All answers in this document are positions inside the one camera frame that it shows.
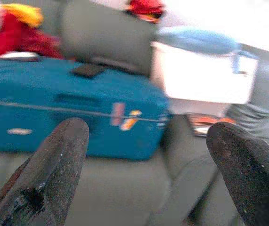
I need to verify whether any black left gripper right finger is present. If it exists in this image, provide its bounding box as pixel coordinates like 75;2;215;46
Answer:
205;121;269;226

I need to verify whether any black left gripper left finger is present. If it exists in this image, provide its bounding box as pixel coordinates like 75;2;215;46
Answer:
0;117;90;226

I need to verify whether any orange printed magazine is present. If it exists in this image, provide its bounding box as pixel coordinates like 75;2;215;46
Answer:
187;114;237;138

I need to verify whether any blue fabric suitcase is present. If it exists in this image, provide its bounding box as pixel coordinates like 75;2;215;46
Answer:
0;57;172;162

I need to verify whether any dark grey-green leather sofa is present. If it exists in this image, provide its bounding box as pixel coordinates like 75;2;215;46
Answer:
0;0;269;226

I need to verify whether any flat black item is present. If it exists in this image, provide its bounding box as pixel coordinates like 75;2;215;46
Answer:
71;63;106;79

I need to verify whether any white storage box blue lid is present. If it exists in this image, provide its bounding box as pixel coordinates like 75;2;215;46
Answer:
149;26;260;116

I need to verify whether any red cloth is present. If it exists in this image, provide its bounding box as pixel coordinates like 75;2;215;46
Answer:
0;11;64;62

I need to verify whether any yellow cloth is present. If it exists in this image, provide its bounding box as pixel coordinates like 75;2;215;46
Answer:
0;2;44;29

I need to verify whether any red and orange bag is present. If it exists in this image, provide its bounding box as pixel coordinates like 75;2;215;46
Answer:
124;0;167;24

